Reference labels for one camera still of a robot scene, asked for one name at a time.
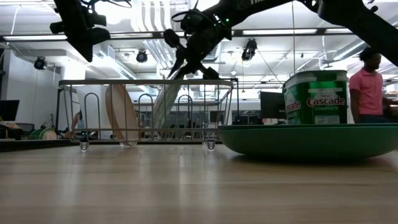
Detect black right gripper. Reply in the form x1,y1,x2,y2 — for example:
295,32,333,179
167,8,233,80

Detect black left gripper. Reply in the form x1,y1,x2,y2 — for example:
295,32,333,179
54,0,111,62

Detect white plate with green dots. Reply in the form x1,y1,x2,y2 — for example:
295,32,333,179
151,74,185,133

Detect white wire dish rack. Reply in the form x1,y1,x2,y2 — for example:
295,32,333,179
58,78,234,152

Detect plain green plate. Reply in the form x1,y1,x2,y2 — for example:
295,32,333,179
218,128,398,163

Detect black ceiling spotlight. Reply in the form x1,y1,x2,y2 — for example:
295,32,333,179
241,37,259,62
33,55,48,71
135,49,149,64

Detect fluorescent ceiling light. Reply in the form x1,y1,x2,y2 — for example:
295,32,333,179
2,34,68,42
241,28,318,36

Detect person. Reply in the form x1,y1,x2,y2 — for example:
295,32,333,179
348,46,398,124
70,109,85,132

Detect translucent white plate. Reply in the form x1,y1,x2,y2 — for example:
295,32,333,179
104,83,140,148

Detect black computer monitor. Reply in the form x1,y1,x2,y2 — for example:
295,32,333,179
259,90,287,120
0,99,21,123

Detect distant rack of plates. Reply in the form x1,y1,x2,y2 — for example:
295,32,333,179
28,126,58,141

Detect green Cascade detergent tub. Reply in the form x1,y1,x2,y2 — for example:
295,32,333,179
282,69,349,126

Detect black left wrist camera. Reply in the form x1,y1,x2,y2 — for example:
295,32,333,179
49,20,68,35

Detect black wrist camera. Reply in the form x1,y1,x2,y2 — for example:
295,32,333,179
164,28,182,49
49,20,68,35

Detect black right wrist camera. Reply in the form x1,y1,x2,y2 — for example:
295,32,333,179
164,28,182,49

